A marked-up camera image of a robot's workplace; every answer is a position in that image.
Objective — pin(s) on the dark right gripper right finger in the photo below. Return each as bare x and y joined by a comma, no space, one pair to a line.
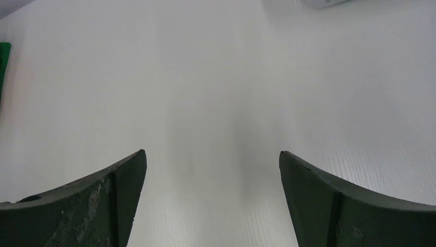
327,210

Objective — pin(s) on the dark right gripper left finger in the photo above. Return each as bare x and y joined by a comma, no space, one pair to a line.
96,210

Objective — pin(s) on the green folded t shirt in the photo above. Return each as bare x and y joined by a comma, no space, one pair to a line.
5,51

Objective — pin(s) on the white plastic basket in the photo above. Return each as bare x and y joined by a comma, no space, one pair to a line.
320,4

